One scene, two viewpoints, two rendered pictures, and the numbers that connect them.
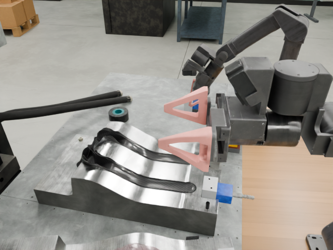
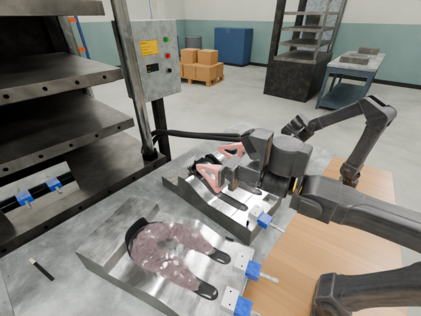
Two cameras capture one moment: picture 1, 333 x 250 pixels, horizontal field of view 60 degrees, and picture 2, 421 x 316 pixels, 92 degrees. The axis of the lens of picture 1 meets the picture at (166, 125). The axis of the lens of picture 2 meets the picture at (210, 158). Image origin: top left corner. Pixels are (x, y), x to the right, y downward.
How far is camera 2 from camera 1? 0.21 m
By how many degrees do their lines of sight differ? 23
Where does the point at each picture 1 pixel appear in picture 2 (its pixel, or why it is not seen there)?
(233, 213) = (271, 237)
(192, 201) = (240, 216)
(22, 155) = not seen: hidden behind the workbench
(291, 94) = (277, 160)
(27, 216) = (154, 189)
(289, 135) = (277, 188)
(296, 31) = (376, 118)
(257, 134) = (254, 180)
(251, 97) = (253, 155)
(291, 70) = (282, 143)
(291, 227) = (310, 267)
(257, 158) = not seen: hidden behind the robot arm
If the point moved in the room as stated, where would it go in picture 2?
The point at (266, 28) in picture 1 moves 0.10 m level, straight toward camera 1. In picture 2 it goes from (353, 111) to (343, 118)
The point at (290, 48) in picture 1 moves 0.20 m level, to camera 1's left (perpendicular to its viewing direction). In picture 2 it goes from (369, 131) to (314, 121)
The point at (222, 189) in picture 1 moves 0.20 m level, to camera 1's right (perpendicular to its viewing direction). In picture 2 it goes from (263, 217) to (325, 242)
